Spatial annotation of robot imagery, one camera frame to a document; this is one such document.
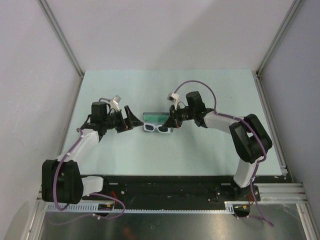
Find aluminium front rail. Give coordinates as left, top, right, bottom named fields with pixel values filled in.
left=36, top=182, right=308, bottom=204

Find left aluminium corner post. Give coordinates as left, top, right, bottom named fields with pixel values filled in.
left=37, top=0, right=85, bottom=79

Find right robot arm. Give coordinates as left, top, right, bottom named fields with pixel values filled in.
left=163, top=91, right=273, bottom=201

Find aluminium rail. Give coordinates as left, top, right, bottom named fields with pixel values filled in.
left=36, top=182, right=308, bottom=204
left=252, top=71, right=289, bottom=176

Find dark green glasses case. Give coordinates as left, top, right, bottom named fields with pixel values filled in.
left=142, top=112, right=173, bottom=134

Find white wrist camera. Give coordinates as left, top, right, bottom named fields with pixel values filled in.
left=167, top=92, right=180, bottom=105
left=108, top=95, right=121, bottom=112

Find aluminium corner post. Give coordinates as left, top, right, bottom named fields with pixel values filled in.
left=37, top=0, right=85, bottom=79
left=255, top=0, right=305, bottom=77

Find white slotted cable duct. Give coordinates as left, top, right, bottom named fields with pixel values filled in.
left=62, top=201, right=249, bottom=215

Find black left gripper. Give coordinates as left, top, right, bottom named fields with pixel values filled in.
left=102, top=106, right=143, bottom=133

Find white sunglasses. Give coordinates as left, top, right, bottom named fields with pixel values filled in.
left=143, top=122, right=172, bottom=134

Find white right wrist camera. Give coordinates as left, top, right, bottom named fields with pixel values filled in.
left=167, top=92, right=180, bottom=105

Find right side aluminium rail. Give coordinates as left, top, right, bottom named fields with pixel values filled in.
left=252, top=71, right=289, bottom=176

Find right aluminium corner post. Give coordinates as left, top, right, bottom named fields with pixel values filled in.
left=255, top=0, right=305, bottom=77

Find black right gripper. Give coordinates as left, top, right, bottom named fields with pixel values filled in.
left=163, top=103, right=196, bottom=129

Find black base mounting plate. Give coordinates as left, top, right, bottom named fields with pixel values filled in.
left=79, top=174, right=293, bottom=203

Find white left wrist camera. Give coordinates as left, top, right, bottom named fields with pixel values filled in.
left=108, top=95, right=121, bottom=112

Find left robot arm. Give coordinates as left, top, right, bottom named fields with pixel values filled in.
left=41, top=101, right=143, bottom=206

